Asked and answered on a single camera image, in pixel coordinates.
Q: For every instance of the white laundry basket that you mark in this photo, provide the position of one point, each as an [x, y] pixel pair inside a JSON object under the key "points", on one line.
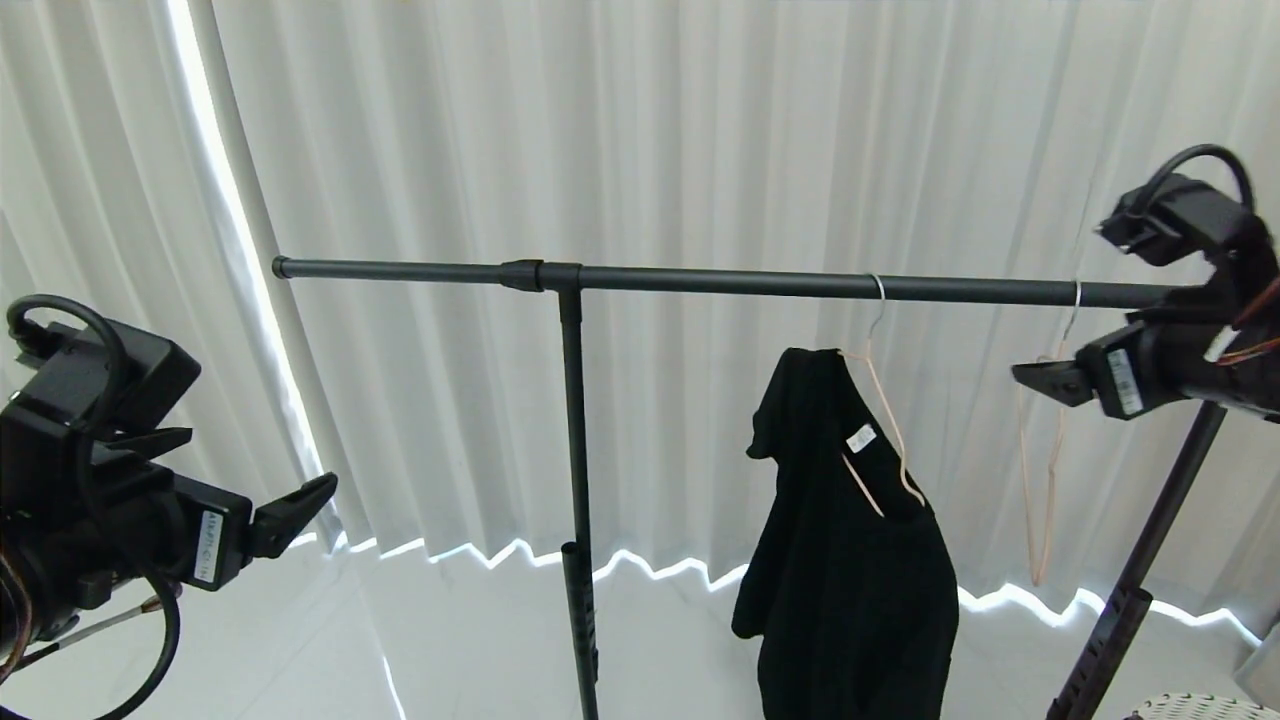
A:
{"points": [[1200, 708]]}

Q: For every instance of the pink clothes hanger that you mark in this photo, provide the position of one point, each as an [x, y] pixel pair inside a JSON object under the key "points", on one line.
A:
{"points": [[897, 445], [1040, 570]]}

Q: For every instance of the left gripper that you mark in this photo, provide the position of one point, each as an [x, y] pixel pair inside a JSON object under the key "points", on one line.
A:
{"points": [[150, 530]]}

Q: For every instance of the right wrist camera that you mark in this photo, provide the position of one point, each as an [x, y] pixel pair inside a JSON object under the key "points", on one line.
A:
{"points": [[1180, 215]]}

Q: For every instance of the white curtain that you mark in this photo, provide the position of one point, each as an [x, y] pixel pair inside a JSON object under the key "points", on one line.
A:
{"points": [[650, 130]]}

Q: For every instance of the black T-shirt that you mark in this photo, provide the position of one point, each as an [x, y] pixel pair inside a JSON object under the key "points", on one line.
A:
{"points": [[850, 600]]}

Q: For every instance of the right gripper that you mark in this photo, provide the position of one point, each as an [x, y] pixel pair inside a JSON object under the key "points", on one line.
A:
{"points": [[1170, 370]]}

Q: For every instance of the black clothes rack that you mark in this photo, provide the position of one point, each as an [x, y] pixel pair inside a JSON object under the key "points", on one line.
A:
{"points": [[700, 280]]}

